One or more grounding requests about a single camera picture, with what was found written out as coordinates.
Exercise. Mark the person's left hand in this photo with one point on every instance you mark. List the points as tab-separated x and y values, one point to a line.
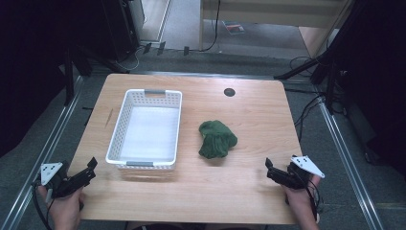
65	211

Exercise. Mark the booklet with red print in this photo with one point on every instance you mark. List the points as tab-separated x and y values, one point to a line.
234	28

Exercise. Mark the black metal stand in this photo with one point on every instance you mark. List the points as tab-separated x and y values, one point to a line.
68	76

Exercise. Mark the person's right hand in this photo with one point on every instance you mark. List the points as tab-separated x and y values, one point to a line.
300	201

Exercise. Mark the green cloth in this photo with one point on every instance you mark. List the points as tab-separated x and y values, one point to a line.
217	140

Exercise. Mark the black round table grommet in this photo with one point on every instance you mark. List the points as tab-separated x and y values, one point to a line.
229	92

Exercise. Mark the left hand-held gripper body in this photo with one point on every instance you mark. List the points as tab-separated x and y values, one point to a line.
57	183

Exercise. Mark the metal floor rail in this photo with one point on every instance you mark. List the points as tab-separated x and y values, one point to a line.
351	166
38	166

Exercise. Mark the black cabinet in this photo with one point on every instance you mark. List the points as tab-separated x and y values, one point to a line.
119	28

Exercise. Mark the light wooden furniture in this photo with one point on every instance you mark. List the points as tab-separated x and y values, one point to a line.
312	35

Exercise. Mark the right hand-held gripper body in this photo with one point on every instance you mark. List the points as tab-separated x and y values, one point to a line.
298	174

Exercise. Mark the black tripod stand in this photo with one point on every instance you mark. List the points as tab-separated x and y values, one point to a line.
322	60

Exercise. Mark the white plastic basket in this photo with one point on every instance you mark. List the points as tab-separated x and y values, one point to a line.
146	137

